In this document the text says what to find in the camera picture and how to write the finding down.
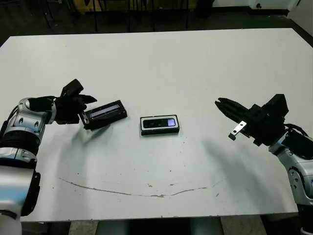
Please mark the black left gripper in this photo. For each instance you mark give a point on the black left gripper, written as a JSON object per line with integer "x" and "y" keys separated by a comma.
{"x": 68, "y": 110}

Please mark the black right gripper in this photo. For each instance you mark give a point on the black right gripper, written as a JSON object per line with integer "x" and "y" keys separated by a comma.
{"x": 264, "y": 127}

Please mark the black box lid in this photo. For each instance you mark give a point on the black box lid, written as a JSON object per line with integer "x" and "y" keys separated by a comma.
{"x": 107, "y": 115}

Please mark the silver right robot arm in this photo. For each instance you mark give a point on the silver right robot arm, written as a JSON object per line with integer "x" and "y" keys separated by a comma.
{"x": 300, "y": 171}

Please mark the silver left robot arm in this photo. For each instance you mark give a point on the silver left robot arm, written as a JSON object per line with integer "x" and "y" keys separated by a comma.
{"x": 22, "y": 120}

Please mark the black device with screen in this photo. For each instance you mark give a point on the black device with screen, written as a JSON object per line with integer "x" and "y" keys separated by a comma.
{"x": 160, "y": 132}

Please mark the black mesh office chair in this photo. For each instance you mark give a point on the black mesh office chair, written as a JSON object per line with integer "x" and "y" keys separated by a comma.
{"x": 96, "y": 14}

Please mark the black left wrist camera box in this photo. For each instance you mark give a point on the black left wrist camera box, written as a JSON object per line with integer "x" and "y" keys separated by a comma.
{"x": 72, "y": 88}

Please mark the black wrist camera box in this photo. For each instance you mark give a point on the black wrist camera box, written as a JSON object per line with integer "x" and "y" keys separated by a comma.
{"x": 277, "y": 104}
{"x": 72, "y": 88}

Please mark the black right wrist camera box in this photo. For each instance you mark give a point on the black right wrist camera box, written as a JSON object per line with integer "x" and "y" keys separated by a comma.
{"x": 277, "y": 104}

